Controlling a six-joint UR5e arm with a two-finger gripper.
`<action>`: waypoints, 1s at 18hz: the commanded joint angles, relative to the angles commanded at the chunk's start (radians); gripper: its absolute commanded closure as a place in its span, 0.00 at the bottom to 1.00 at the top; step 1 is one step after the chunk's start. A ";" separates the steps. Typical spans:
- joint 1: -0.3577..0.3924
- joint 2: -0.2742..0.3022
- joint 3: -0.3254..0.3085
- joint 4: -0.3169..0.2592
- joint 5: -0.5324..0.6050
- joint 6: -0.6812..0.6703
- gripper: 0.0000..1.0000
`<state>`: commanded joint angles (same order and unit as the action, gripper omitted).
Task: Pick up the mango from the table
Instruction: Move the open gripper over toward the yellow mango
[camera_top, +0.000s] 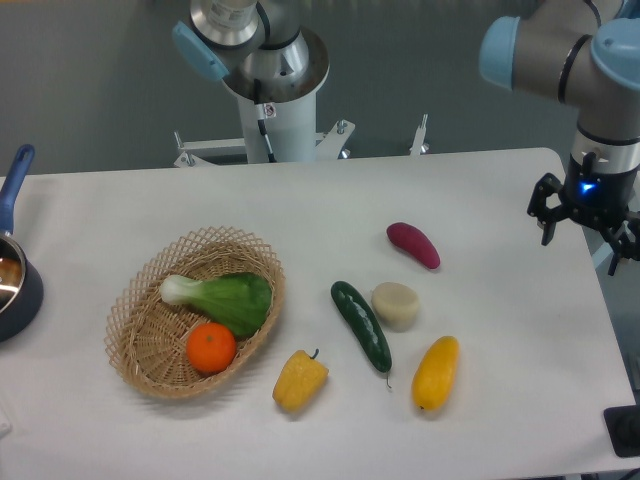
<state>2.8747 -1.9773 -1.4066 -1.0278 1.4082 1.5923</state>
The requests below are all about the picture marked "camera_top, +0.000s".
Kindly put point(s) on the black device at edge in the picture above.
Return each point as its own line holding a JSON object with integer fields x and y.
{"x": 622, "y": 424}

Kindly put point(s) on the yellow mango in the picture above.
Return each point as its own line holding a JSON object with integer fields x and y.
{"x": 435, "y": 376}

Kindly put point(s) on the orange fruit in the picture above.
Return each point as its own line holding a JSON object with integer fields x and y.
{"x": 210, "y": 348}

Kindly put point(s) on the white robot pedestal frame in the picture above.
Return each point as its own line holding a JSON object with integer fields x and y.
{"x": 271, "y": 132}

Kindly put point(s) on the green bok choy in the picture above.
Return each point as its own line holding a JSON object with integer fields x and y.
{"x": 239, "y": 301}

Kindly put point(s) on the dark green cucumber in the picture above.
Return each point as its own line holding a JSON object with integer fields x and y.
{"x": 362, "y": 321}

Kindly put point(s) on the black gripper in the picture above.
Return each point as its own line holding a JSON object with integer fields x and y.
{"x": 599, "y": 201}

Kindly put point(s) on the woven wicker basket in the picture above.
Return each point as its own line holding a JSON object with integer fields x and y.
{"x": 146, "y": 338}

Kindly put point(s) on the yellow bell pepper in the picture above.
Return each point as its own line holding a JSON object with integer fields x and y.
{"x": 300, "y": 379}

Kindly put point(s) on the purple sweet potato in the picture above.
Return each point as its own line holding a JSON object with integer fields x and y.
{"x": 413, "y": 242}

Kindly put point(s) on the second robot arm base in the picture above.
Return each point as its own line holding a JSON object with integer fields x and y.
{"x": 258, "y": 49}

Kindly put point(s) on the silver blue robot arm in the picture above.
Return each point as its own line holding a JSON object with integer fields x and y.
{"x": 584, "y": 54}

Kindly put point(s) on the dark blue saucepan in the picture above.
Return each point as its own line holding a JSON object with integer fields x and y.
{"x": 22, "y": 290}

